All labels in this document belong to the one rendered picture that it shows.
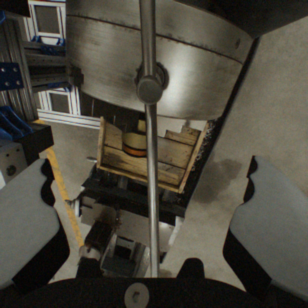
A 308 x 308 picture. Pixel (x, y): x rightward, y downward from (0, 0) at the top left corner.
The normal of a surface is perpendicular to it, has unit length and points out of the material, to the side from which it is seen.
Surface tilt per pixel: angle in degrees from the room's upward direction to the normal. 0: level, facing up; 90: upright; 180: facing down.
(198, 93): 36
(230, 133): 0
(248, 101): 0
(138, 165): 0
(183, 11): 19
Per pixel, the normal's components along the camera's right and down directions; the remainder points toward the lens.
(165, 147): -0.18, 0.44
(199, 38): 0.28, 0.52
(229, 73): 0.67, 0.49
